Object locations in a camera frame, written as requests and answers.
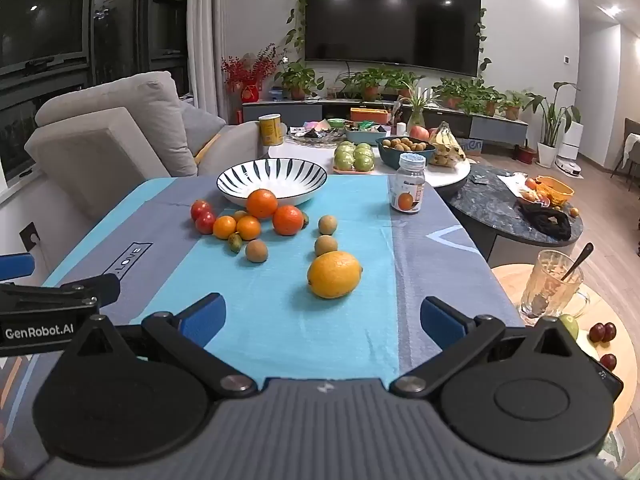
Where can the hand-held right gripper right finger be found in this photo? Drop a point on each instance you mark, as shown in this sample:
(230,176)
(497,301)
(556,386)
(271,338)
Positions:
(442,322)

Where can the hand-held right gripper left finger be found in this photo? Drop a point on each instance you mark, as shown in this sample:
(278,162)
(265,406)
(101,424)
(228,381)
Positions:
(202,317)

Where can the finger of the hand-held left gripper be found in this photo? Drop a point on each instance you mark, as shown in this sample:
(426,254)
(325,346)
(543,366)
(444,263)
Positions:
(15,266)
(107,287)

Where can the round brown kiwi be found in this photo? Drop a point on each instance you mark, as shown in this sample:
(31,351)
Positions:
(327,224)
(326,245)
(256,251)
(240,214)

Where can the red tomato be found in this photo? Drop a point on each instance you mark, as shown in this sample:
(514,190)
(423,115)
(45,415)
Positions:
(205,224)

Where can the red apple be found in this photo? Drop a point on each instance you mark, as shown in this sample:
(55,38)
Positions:
(201,208)
(420,133)

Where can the yellow lemon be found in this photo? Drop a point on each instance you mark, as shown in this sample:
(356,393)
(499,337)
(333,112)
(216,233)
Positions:
(334,275)

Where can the orange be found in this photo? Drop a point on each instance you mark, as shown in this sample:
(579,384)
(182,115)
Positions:
(262,203)
(287,220)

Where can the white black striped bowl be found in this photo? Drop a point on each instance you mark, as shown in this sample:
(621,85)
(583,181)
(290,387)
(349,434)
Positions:
(272,175)

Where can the blue grey tablecloth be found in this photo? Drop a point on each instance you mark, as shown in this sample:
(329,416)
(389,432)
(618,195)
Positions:
(280,325)

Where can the green olive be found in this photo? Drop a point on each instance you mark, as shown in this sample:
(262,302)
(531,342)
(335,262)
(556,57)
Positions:
(235,243)

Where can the small mandarin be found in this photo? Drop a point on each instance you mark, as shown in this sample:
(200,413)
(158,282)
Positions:
(224,226)
(248,228)

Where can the glass mug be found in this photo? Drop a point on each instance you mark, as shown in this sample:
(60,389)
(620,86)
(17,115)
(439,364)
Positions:
(545,280)

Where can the dark marble round table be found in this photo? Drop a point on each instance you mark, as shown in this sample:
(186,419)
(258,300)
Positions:
(490,205)

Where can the beige sofa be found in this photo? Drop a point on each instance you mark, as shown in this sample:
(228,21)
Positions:
(100,150)

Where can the clear bottle with orange label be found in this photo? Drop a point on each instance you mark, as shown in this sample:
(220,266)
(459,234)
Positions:
(407,185)

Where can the black cloth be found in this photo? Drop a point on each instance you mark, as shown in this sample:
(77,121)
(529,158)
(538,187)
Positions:
(547,225)

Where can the metal spoon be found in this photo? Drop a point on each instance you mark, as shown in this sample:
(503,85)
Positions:
(580,260)

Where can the dark red grape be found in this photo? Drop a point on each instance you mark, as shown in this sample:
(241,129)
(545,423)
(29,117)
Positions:
(608,361)
(610,331)
(596,333)

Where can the round wooden side table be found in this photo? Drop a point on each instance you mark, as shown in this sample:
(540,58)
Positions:
(600,305)

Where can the dark blue bowl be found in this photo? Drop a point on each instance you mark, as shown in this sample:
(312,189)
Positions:
(400,160)

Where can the bunch of bananas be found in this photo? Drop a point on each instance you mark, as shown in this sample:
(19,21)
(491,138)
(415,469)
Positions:
(445,147)

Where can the orange plastic basket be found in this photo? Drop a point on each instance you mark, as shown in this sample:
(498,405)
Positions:
(557,187)

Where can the pile of longans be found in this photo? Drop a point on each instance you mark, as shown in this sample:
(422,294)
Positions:
(406,144)

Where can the tray of green apples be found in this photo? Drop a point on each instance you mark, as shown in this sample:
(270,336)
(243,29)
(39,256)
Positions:
(355,157)

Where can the small dark red pot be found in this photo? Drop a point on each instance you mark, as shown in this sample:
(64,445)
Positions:
(526,153)

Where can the white round coffee table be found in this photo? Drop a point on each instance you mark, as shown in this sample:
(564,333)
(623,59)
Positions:
(305,152)

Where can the yellow canister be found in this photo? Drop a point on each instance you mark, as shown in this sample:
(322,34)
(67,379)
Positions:
(272,131)

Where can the tall plant in white pot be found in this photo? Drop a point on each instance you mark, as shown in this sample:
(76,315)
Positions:
(547,152)

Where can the teal tray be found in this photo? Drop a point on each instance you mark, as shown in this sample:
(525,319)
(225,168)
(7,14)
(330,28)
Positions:
(360,136)

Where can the plant in glass vase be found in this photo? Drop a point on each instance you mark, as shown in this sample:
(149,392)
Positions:
(416,112)

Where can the snack platter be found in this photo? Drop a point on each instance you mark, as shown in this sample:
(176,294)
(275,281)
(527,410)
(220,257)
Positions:
(312,133)

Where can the white robot vacuum dock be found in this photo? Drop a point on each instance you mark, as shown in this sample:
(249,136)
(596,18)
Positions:
(570,147)

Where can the orange box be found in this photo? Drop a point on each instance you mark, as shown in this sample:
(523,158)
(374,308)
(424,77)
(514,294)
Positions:
(369,115)

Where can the potted green plant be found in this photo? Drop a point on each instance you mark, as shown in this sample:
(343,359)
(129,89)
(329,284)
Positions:
(512,107)
(402,82)
(452,94)
(490,102)
(297,80)
(370,84)

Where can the grey television cabinet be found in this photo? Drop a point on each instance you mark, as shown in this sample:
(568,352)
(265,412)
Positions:
(300,111)

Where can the red berry bouquet vase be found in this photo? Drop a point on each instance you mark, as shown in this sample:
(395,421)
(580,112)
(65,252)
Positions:
(249,91)

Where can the dark window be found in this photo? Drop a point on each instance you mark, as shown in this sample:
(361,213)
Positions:
(45,10)

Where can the dining chair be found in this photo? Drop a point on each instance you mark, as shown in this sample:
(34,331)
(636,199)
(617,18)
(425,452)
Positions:
(631,135)

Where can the white curtain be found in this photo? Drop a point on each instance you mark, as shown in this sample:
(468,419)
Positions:
(205,35)

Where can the wall socket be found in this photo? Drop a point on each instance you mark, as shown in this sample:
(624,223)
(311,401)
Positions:
(30,236)

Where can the black wall television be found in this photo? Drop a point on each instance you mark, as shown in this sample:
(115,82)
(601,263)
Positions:
(392,15)

